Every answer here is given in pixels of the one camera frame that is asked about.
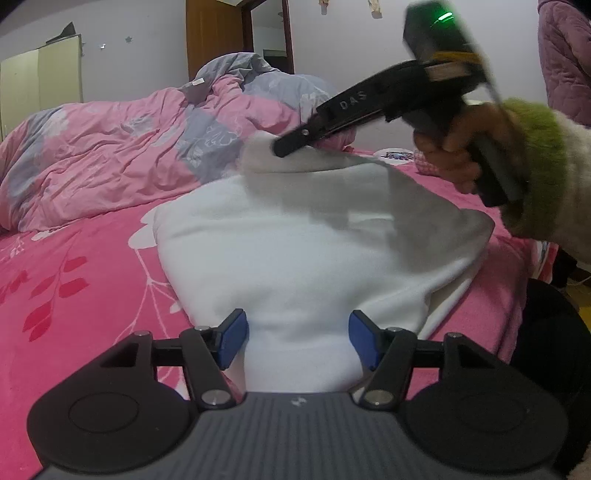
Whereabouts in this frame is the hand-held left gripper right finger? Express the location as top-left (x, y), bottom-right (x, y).
top-left (349, 310), bottom-right (520, 411)

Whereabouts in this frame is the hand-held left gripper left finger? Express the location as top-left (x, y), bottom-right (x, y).
top-left (74, 308), bottom-right (250, 411)

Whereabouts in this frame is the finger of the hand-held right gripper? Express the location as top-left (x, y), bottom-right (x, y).
top-left (272, 59), bottom-right (431, 159)

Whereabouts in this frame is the white hoodie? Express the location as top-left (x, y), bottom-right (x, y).
top-left (152, 131), bottom-right (497, 393)

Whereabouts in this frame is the person's right hand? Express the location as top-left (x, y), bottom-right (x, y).
top-left (412, 102), bottom-right (514, 195)

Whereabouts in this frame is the pink checked folded garment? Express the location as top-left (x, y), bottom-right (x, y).
top-left (412, 148), bottom-right (440, 177)

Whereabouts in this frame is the wooden door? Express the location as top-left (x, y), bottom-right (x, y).
top-left (185, 0), bottom-right (254, 89)

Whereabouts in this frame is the pink floral bed blanket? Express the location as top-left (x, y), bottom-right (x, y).
top-left (0, 148), bottom-right (555, 480)

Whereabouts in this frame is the dark cloth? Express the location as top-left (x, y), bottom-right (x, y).
top-left (522, 277), bottom-right (591, 469)

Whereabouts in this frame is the pink floral duvet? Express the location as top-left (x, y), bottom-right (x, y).
top-left (0, 52), bottom-right (358, 234)

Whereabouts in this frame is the pale yellow wardrobe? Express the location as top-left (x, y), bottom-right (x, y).
top-left (0, 34), bottom-right (85, 141)

